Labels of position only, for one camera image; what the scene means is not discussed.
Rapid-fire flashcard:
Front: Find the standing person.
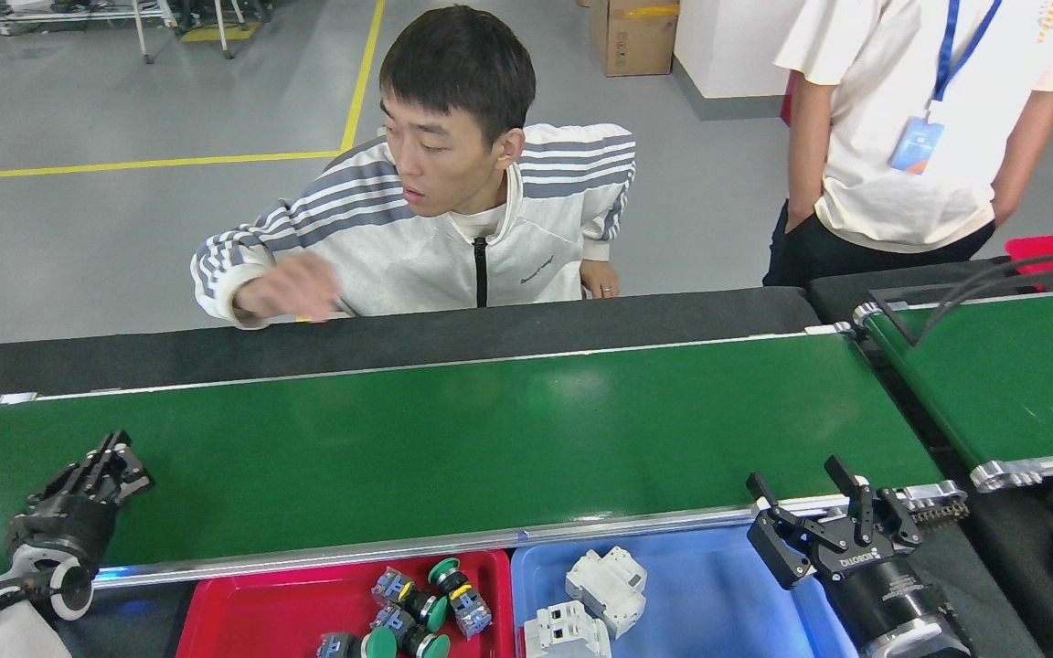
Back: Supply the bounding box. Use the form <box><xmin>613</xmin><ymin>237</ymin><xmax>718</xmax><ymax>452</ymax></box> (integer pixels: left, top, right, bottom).
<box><xmin>761</xmin><ymin>0</ymin><xmax>1053</xmax><ymax>289</ymax></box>

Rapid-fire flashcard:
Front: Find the white circuit breaker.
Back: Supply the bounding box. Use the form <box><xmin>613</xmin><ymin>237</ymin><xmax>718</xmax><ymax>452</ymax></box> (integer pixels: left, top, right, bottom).
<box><xmin>524</xmin><ymin>600</ymin><xmax>613</xmax><ymax>658</ymax></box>
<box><xmin>566</xmin><ymin>547</ymin><xmax>649</xmax><ymax>640</ymax></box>

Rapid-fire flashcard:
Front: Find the person's right hand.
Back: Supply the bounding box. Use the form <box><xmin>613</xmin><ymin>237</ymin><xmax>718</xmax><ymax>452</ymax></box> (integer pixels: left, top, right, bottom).
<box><xmin>239</xmin><ymin>253</ymin><xmax>349</xmax><ymax>321</ymax></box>

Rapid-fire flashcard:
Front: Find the white stand on wheels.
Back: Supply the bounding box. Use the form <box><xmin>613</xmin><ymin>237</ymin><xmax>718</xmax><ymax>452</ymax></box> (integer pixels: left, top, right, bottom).
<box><xmin>129</xmin><ymin>0</ymin><xmax>261</xmax><ymax>63</ymax></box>

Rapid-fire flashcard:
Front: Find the blue bin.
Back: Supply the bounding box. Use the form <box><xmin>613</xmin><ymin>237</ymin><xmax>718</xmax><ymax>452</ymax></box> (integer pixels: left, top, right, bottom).
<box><xmin>510</xmin><ymin>523</ymin><xmax>861</xmax><ymax>658</ymax></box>

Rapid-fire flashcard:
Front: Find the black conveyor drive chain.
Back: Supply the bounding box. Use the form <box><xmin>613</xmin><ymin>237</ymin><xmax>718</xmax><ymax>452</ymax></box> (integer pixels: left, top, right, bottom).
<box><xmin>901</xmin><ymin>498</ymin><xmax>971</xmax><ymax>538</ymax></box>

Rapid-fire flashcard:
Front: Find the green conveyor belt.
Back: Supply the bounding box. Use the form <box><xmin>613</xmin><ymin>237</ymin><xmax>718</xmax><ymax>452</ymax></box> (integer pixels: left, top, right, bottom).
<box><xmin>854</xmin><ymin>279</ymin><xmax>1053</xmax><ymax>494</ymax></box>
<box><xmin>0</xmin><ymin>322</ymin><xmax>971</xmax><ymax>604</ymax></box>

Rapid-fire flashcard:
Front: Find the seated person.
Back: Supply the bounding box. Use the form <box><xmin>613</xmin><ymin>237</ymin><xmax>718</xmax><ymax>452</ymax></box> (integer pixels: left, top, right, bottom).
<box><xmin>190</xmin><ymin>5</ymin><xmax>637</xmax><ymax>330</ymax></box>

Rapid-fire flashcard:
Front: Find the white frame workbench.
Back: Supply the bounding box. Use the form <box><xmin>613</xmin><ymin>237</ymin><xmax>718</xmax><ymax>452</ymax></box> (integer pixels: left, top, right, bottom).
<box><xmin>0</xmin><ymin>0</ymin><xmax>178</xmax><ymax>37</ymax></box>

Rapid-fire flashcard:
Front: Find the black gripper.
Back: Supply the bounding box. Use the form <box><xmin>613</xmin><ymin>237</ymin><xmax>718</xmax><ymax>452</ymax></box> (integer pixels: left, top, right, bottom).
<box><xmin>5</xmin><ymin>430</ymin><xmax>154</xmax><ymax>568</ymax></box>
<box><xmin>749</xmin><ymin>455</ymin><xmax>952</xmax><ymax>652</ymax></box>

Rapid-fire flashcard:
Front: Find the cardboard box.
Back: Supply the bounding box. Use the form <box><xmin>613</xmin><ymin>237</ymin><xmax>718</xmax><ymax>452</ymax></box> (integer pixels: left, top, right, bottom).
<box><xmin>589</xmin><ymin>0</ymin><xmax>680</xmax><ymax>78</ymax></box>

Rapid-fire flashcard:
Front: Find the blue id badge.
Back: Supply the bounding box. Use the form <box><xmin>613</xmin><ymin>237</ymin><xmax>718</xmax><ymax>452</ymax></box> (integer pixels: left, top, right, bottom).
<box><xmin>888</xmin><ymin>116</ymin><xmax>947</xmax><ymax>175</ymax></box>

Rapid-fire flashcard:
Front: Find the person's left hand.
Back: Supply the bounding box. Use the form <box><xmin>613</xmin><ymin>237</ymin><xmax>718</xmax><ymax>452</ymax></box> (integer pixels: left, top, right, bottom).
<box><xmin>581</xmin><ymin>260</ymin><xmax>621</xmax><ymax>300</ymax></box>

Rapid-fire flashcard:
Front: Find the blue lanyard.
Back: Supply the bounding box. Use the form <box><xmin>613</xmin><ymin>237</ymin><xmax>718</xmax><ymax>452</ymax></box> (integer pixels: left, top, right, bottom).
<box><xmin>931</xmin><ymin>0</ymin><xmax>1005</xmax><ymax>103</ymax></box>

